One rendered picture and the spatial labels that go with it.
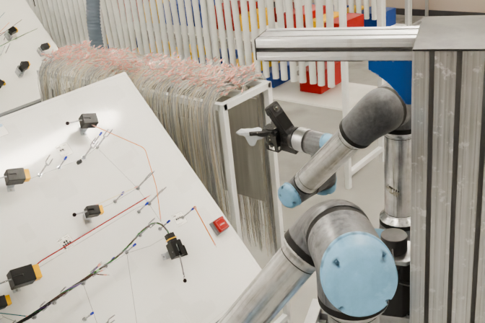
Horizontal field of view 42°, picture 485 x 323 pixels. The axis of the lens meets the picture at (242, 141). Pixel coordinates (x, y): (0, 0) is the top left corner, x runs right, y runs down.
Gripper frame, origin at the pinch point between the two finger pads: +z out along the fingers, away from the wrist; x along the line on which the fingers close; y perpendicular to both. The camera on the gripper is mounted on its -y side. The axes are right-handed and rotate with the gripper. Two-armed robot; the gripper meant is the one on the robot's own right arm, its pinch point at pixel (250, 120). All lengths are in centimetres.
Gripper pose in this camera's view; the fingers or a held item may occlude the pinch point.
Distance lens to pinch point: 209.1
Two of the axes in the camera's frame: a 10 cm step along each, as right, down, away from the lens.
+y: 1.9, 8.6, 4.7
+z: -7.1, -2.1, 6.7
